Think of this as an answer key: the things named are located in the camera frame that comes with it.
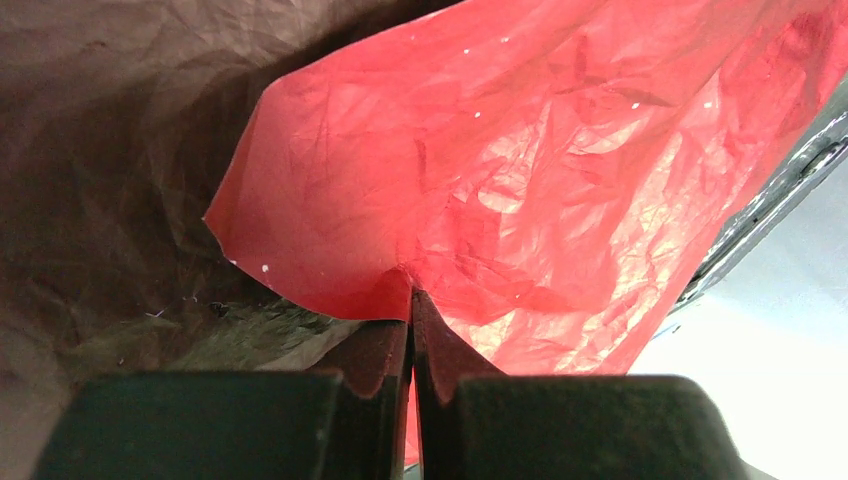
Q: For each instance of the maroon wrapping paper sheet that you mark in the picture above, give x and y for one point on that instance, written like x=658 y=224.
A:
x=209 y=185

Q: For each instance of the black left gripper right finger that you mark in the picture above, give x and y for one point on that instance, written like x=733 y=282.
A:
x=477 y=422

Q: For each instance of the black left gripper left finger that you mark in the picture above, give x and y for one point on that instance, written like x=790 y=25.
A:
x=343 y=418

